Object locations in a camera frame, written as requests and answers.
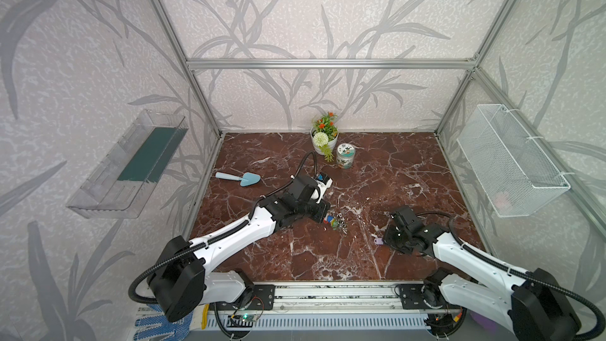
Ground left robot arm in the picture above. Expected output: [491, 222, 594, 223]
[144, 173, 333, 323]

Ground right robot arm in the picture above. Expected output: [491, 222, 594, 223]
[383, 206, 582, 340]

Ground light blue toy shovel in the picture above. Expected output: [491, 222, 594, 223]
[215, 172, 260, 187]

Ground round green tin can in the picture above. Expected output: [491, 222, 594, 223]
[337, 143, 356, 169]

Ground potted flower plant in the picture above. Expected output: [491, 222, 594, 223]
[310, 112, 339, 163]

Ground purple toy shovel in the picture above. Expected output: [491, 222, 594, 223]
[472, 323, 498, 334]

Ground green circuit board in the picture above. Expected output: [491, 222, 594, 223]
[228, 314, 258, 328]

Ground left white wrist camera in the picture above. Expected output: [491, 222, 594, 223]
[311, 172, 333, 204]

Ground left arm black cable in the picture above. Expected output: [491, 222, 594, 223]
[127, 151, 319, 306]

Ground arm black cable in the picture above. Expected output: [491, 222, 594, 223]
[416, 211, 606, 341]
[127, 151, 319, 306]

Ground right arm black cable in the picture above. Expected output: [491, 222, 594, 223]
[416, 211, 606, 341]

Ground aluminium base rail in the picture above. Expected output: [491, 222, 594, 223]
[136, 280, 474, 316]

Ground white wire mesh basket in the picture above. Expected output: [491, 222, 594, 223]
[457, 104, 571, 218]

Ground clear plastic wall shelf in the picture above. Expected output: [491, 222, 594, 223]
[66, 110, 189, 219]

